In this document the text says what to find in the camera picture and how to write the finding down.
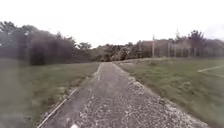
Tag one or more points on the grey gravel path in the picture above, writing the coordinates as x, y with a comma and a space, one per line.
115, 100

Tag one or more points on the fence with pale posts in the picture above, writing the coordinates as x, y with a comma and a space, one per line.
173, 50

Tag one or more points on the row of trees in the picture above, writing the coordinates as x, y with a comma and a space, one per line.
50, 48

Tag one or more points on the pale kerb strip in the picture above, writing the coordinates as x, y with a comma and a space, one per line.
61, 104

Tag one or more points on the robot's own part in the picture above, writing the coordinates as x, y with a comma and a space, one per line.
74, 126

